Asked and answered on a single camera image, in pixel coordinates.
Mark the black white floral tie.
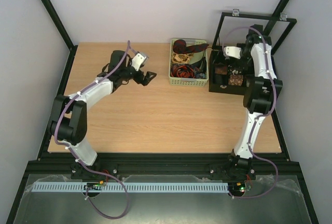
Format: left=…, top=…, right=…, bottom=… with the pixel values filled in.
left=228, top=66, right=246, bottom=76

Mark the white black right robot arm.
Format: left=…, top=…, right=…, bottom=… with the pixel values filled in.
left=223, top=24, right=283, bottom=179

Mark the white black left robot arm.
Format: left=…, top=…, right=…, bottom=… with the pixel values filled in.
left=47, top=50, right=157, bottom=166

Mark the beige patterned tie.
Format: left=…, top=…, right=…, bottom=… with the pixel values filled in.
left=171, top=53, right=194, bottom=64

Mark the red navy striped tie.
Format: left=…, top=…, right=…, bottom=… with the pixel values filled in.
left=170, top=64, right=195, bottom=78

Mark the light green plastic basket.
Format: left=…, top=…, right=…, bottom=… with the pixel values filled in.
left=169, top=38, right=210, bottom=87

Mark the dark red rolled tie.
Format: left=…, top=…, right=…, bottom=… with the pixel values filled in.
left=173, top=39, right=209, bottom=54

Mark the black folded tie in basket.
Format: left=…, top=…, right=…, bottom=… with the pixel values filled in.
left=192, top=56, right=207, bottom=74

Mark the black tie storage box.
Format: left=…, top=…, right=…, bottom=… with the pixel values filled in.
left=208, top=48, right=277, bottom=96

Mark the red dotted rolled tie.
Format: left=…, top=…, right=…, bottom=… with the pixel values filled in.
left=228, top=75, right=244, bottom=87

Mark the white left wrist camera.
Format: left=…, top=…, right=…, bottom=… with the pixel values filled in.
left=131, top=52, right=149, bottom=71

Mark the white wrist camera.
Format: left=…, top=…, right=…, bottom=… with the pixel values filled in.
left=131, top=52, right=149, bottom=71
left=224, top=46, right=241, bottom=60

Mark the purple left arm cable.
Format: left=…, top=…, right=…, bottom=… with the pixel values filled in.
left=54, top=39, right=129, bottom=219

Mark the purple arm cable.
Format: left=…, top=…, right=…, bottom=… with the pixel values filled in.
left=54, top=39, right=129, bottom=219
left=222, top=25, right=279, bottom=200

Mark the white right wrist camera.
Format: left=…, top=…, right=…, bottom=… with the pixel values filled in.
left=224, top=46, right=241, bottom=60

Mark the light blue slotted cable duct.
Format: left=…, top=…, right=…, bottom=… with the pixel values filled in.
left=31, top=182, right=229, bottom=193

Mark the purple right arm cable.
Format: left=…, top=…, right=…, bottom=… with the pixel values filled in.
left=222, top=25, right=279, bottom=200

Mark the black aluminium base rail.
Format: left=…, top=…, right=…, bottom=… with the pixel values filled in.
left=25, top=152, right=299, bottom=180

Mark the black left frame post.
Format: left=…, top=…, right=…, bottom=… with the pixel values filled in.
left=26, top=0, right=75, bottom=51

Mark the black frame post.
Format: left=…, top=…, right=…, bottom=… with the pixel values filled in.
left=253, top=0, right=305, bottom=52
left=26, top=0, right=75, bottom=51

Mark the black right frame post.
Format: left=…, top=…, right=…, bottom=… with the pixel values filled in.
left=253, top=0, right=305, bottom=52

